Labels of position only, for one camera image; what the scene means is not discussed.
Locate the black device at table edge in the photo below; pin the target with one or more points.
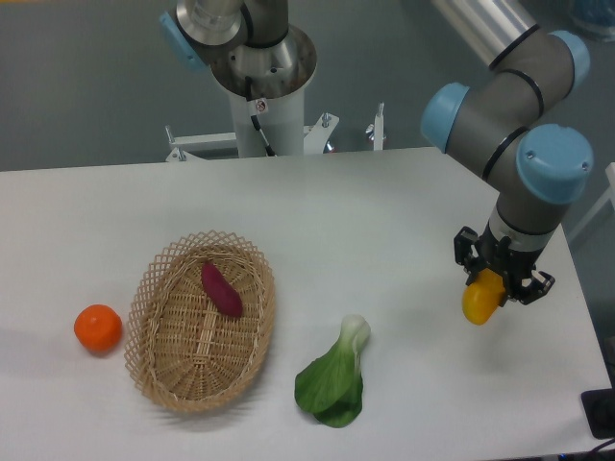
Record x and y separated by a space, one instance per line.
598 406

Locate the woven wicker basket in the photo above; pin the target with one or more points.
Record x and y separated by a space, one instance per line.
184 354

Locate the green bok choy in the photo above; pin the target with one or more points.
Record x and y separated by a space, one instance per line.
330 388

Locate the purple sweet potato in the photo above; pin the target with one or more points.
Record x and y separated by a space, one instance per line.
221 293

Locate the yellow mango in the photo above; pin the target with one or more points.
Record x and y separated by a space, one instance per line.
482 297

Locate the blue object top right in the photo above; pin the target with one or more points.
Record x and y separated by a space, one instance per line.
594 17

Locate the orange tangerine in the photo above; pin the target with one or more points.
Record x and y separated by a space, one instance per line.
98 328

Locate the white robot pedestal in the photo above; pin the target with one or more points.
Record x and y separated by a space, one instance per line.
266 92

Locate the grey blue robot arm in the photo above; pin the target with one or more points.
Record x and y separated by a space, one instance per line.
495 132

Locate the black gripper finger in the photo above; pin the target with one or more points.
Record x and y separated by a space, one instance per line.
527 290
466 253

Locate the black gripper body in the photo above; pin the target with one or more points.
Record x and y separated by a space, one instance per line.
513 266

